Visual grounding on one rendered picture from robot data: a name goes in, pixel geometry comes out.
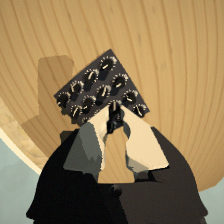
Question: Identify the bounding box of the dark grey knob box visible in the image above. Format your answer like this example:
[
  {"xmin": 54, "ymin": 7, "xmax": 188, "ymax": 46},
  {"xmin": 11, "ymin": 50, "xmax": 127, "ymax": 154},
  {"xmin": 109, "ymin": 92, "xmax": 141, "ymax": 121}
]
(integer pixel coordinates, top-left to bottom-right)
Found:
[{"xmin": 53, "ymin": 48, "xmax": 150, "ymax": 135}]

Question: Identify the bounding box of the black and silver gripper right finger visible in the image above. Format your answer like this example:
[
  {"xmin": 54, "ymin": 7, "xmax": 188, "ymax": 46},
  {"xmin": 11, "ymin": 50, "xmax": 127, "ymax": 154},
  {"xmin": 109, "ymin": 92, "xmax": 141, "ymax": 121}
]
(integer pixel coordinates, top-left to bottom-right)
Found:
[{"xmin": 118, "ymin": 105, "xmax": 208, "ymax": 219}]

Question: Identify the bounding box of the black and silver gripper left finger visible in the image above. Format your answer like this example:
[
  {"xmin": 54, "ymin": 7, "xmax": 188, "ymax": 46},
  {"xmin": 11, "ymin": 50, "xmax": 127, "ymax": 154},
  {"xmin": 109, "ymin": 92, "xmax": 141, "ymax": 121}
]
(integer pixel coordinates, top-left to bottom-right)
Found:
[{"xmin": 26, "ymin": 105, "xmax": 111, "ymax": 220}]

